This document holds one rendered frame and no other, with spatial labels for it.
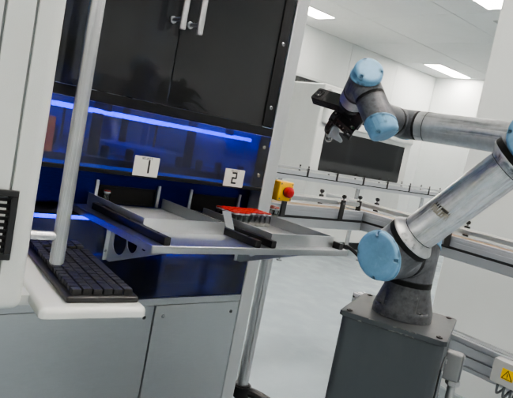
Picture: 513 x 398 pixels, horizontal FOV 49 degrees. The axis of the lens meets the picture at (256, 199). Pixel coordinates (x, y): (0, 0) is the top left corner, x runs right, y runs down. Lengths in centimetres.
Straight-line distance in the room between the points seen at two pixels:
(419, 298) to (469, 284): 160
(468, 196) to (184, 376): 121
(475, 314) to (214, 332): 148
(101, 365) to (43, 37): 114
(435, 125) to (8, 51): 96
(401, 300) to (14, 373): 106
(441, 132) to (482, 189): 25
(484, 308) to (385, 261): 176
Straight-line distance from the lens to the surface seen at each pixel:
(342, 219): 251
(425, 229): 128
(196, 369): 206
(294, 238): 161
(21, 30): 97
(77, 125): 100
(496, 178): 123
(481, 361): 239
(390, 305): 145
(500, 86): 308
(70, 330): 175
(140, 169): 170
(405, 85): 1043
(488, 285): 300
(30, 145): 97
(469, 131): 140
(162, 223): 146
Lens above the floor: 116
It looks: 6 degrees down
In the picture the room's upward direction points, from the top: 11 degrees clockwise
